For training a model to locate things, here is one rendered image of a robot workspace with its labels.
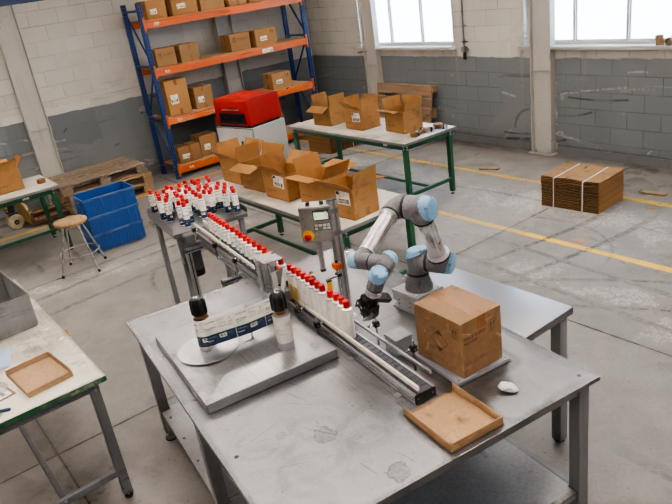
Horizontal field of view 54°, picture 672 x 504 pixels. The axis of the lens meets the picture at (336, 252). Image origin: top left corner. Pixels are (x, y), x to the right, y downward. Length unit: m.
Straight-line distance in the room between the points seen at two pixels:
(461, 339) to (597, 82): 6.05
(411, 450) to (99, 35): 8.86
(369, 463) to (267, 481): 0.39
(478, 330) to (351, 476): 0.84
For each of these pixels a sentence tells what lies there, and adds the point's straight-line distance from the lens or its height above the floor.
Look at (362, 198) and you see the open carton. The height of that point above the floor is 0.93.
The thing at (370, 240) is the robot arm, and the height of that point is 1.41.
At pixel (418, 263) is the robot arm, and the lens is 3.43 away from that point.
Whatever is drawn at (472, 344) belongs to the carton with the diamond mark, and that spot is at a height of 1.00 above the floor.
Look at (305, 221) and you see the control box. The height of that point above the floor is 1.40.
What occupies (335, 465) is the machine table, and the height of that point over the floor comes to 0.83.
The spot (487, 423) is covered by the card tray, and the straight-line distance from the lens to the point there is 2.75.
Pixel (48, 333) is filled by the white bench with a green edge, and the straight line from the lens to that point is 4.32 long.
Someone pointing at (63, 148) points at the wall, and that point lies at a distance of 10.52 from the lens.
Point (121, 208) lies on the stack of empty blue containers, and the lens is 7.85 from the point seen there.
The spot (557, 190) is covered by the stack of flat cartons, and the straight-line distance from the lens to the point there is 7.13.
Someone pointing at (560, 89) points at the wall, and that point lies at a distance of 8.85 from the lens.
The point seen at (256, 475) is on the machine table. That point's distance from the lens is 2.67.
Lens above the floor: 2.54
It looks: 23 degrees down
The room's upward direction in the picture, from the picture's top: 9 degrees counter-clockwise
